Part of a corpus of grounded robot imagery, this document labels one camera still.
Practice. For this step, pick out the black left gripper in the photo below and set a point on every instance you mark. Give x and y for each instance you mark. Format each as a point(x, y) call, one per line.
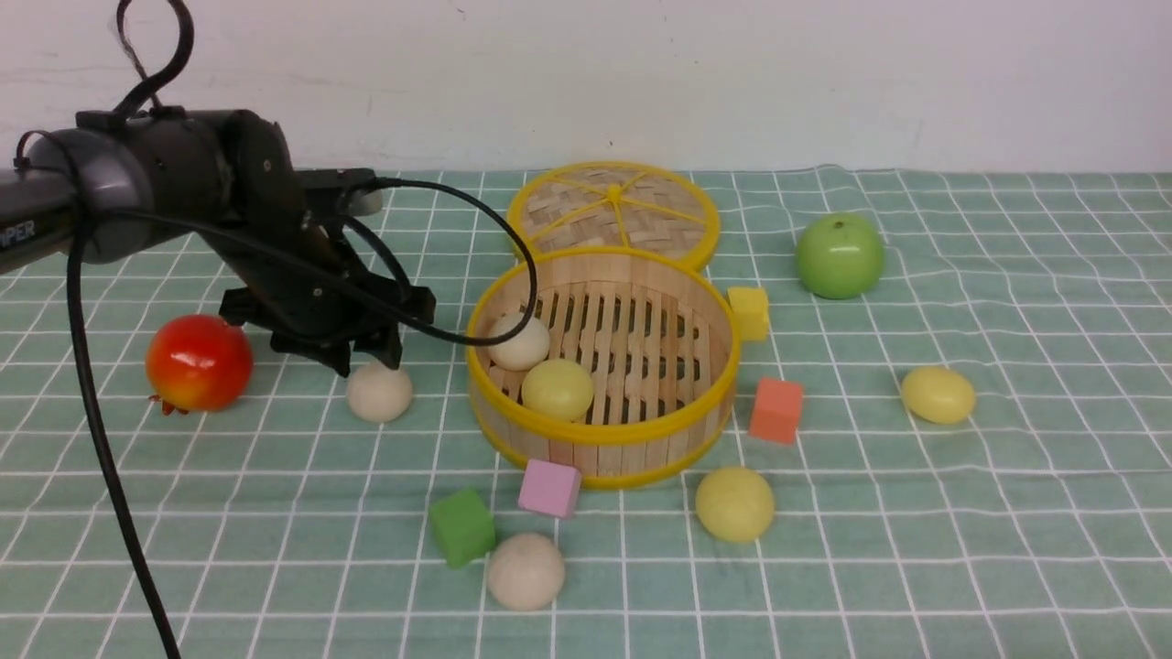
point(302, 279)

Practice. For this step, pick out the white bun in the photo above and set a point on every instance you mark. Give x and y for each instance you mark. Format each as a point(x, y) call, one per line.
point(525, 572)
point(378, 395)
point(523, 351)

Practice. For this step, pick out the yellow bun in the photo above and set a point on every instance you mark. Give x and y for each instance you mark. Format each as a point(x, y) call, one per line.
point(558, 388)
point(735, 504)
point(938, 394)

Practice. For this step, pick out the white bun front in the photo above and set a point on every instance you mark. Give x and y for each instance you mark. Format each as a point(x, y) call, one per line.
point(525, 572)

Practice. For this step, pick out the yellow bun front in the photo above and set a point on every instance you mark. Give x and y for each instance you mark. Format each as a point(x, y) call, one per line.
point(735, 504)

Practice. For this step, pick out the woven bamboo steamer lid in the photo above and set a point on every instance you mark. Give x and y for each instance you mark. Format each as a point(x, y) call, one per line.
point(617, 203)

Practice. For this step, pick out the bamboo steamer tray yellow rim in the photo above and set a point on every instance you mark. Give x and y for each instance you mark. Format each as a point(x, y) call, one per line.
point(659, 341)

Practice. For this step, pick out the green cube block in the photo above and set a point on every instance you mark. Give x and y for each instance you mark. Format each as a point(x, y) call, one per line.
point(463, 527)

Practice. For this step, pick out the pink cube block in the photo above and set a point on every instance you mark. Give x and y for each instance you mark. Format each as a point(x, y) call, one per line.
point(549, 488)

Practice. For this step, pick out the yellow cube block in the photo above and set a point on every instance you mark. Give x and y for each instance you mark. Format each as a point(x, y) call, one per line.
point(750, 311)

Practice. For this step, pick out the orange cube block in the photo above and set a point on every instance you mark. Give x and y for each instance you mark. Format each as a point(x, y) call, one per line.
point(777, 411)

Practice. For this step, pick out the green apple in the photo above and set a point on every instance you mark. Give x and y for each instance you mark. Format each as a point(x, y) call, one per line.
point(840, 256)

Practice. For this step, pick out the green checkered tablecloth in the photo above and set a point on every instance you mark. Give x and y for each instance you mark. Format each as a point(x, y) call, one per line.
point(1040, 527)

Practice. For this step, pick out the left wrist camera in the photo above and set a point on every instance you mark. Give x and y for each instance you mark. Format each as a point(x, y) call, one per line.
point(350, 191)

